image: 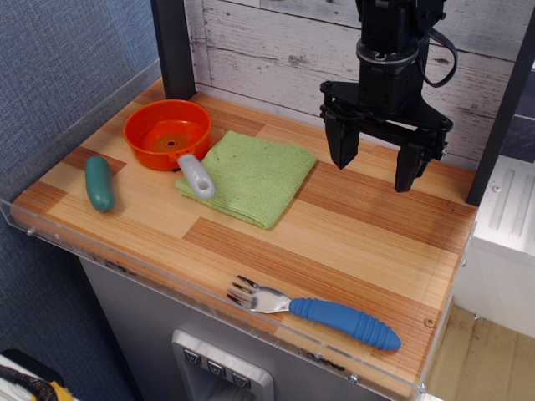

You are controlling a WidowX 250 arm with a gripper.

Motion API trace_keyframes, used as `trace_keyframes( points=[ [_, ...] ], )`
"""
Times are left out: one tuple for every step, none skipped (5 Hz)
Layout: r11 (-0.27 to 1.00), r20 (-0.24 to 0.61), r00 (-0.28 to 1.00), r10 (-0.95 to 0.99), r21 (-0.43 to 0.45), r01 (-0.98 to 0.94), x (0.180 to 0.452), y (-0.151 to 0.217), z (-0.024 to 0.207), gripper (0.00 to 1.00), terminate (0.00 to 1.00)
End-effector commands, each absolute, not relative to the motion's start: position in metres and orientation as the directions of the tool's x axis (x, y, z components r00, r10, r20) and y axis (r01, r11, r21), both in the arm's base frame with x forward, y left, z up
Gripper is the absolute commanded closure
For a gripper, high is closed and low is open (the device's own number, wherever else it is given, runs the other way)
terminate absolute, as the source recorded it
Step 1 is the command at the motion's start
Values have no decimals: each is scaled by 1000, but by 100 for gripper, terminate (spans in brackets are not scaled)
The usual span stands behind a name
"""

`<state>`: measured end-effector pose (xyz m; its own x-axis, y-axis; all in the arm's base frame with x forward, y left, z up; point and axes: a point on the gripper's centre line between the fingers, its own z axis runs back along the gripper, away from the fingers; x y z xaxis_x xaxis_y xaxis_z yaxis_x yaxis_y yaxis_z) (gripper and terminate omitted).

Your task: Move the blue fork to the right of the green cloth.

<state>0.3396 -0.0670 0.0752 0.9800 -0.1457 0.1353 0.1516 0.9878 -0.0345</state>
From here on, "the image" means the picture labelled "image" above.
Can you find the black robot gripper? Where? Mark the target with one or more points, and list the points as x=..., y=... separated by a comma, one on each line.
x=386, y=102

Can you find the blue handled metal fork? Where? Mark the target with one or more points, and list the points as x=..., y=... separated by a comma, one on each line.
x=355, y=323

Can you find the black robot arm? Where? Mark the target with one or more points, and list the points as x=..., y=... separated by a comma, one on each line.
x=392, y=26

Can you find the green folded cloth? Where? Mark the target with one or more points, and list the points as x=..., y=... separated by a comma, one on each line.
x=255, y=180

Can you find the white ribbed side appliance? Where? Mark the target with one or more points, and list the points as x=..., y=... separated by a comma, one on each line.
x=496, y=277

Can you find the green toy pickle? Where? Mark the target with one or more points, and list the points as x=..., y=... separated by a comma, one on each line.
x=98, y=183

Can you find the grey cabinet button panel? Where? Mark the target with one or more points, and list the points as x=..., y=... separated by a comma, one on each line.
x=211, y=373

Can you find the black yellow object corner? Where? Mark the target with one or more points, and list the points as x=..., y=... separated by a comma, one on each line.
x=25, y=378

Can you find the dark right vertical post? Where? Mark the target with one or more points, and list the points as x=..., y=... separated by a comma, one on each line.
x=508, y=106

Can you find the dark vertical post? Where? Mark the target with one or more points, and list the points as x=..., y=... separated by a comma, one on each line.
x=508, y=106
x=171, y=31

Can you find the orange toy pot grey handle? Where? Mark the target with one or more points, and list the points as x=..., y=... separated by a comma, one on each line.
x=173, y=134

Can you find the dark left vertical post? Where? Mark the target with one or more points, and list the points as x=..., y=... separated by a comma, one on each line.
x=171, y=31

